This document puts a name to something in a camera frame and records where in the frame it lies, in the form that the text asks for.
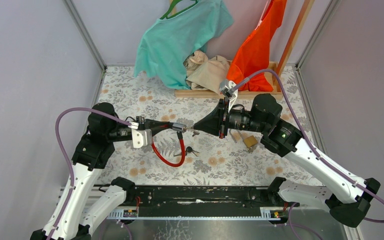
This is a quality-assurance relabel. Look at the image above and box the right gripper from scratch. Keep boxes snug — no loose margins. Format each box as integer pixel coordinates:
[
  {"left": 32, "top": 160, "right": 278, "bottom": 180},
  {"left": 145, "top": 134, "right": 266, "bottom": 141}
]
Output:
[{"left": 193, "top": 96, "right": 268, "bottom": 139}]

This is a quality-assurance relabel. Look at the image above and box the red cable lock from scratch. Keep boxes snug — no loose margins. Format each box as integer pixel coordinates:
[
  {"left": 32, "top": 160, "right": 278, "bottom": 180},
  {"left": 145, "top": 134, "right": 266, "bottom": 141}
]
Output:
[{"left": 151, "top": 122, "right": 187, "bottom": 168}]

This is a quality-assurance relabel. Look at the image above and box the black-headed key pair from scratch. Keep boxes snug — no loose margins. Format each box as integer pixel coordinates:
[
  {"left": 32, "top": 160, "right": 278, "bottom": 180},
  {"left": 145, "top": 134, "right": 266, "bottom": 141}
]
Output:
[{"left": 174, "top": 146, "right": 200, "bottom": 157}]

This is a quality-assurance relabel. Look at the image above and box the brass padlock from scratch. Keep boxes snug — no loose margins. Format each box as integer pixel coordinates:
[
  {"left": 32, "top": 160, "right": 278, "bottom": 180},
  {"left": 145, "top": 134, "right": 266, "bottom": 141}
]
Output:
[{"left": 229, "top": 129, "right": 258, "bottom": 153}]

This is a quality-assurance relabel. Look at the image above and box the small brass key pair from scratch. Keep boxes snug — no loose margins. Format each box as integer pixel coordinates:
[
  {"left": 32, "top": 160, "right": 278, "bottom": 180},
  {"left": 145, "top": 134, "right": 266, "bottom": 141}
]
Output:
[{"left": 186, "top": 126, "right": 200, "bottom": 137}]

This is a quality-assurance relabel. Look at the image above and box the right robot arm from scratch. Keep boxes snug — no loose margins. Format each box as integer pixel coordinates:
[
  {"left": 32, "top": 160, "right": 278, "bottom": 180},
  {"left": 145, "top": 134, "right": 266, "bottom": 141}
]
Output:
[{"left": 193, "top": 93, "right": 381, "bottom": 228}]

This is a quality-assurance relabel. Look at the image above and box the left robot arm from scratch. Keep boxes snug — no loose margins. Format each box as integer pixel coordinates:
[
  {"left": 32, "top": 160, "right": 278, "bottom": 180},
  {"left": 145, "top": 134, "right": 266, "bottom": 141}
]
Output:
[{"left": 30, "top": 102, "right": 184, "bottom": 240}]

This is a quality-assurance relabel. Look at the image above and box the beige cloth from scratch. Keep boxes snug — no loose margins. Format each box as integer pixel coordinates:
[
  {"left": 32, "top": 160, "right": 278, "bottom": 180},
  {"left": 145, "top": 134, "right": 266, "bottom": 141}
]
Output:
[{"left": 183, "top": 50, "right": 232, "bottom": 96}]

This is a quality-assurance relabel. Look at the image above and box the wooden rack base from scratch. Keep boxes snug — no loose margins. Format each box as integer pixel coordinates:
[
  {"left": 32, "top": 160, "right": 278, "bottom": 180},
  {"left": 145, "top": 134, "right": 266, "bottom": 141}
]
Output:
[{"left": 174, "top": 72, "right": 282, "bottom": 100}]

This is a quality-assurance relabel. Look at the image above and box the teal t-shirt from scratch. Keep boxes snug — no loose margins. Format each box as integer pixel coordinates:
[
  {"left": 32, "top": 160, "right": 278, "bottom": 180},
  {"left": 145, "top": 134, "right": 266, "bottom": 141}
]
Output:
[{"left": 134, "top": 0, "right": 234, "bottom": 90}]

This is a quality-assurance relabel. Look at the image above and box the orange t-shirt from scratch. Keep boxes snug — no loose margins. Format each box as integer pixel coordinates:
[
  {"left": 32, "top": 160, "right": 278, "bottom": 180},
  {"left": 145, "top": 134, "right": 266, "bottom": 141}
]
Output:
[{"left": 226, "top": 0, "right": 287, "bottom": 84}]

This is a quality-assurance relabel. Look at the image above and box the green hanger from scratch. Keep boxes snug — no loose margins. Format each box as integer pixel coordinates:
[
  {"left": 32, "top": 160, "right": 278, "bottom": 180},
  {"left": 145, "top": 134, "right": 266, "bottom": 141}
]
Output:
[{"left": 159, "top": 0, "right": 199, "bottom": 20}]

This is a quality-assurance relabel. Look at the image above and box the wooden rack pole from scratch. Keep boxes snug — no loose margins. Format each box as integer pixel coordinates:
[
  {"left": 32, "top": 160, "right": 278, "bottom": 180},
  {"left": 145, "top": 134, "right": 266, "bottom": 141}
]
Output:
[{"left": 275, "top": 0, "right": 315, "bottom": 77}]

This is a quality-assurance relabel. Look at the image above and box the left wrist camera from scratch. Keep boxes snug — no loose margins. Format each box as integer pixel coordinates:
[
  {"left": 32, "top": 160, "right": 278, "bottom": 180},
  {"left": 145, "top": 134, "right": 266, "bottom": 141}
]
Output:
[{"left": 131, "top": 129, "right": 153, "bottom": 149}]

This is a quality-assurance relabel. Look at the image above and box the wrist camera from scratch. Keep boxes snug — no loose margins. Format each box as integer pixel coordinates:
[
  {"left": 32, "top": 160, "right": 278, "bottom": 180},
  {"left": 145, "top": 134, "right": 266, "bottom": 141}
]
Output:
[
  {"left": 131, "top": 129, "right": 153, "bottom": 149},
  {"left": 219, "top": 79, "right": 238, "bottom": 112}
]

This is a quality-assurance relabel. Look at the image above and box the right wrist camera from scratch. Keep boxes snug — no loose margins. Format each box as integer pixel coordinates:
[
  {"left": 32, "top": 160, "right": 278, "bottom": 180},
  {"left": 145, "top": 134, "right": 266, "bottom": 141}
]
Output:
[{"left": 219, "top": 79, "right": 238, "bottom": 112}]

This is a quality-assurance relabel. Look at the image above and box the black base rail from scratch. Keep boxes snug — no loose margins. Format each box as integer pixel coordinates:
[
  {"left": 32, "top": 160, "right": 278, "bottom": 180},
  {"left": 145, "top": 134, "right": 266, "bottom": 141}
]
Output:
[{"left": 110, "top": 185, "right": 291, "bottom": 221}]

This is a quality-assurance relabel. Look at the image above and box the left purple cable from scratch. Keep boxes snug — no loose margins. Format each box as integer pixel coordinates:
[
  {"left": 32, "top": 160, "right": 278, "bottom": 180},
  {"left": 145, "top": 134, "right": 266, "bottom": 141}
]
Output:
[{"left": 45, "top": 107, "right": 137, "bottom": 240}]

